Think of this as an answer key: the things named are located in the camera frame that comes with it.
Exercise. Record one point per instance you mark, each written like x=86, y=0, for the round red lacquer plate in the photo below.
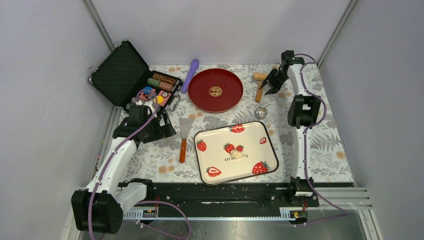
x=215, y=90

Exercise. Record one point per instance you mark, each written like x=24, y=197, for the metal spatula orange handle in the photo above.
x=185, y=126

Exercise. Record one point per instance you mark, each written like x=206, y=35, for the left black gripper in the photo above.
x=163, y=131

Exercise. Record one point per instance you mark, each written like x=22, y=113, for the small dough piece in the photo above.
x=235, y=154

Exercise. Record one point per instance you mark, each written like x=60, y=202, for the yellow poker chip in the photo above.
x=159, y=99

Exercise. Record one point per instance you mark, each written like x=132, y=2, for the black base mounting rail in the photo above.
x=245, y=201

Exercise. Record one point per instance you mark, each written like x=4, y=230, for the wooden dough roller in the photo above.
x=259, y=77

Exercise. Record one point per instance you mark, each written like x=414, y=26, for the strawberry pattern white tray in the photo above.
x=213, y=147

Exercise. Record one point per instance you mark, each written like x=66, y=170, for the black poker chip case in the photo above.
x=124, y=73

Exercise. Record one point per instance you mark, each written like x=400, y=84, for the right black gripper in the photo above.
x=275, y=86

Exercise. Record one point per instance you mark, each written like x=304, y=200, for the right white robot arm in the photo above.
x=302, y=116

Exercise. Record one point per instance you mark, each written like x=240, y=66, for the blue poker chip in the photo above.
x=147, y=90

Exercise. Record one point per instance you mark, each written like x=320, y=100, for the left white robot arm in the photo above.
x=100, y=207

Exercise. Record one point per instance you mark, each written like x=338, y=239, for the purple silicone handle tool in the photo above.
x=194, y=65

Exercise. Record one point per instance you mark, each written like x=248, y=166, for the floral pattern table mat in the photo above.
x=159, y=160

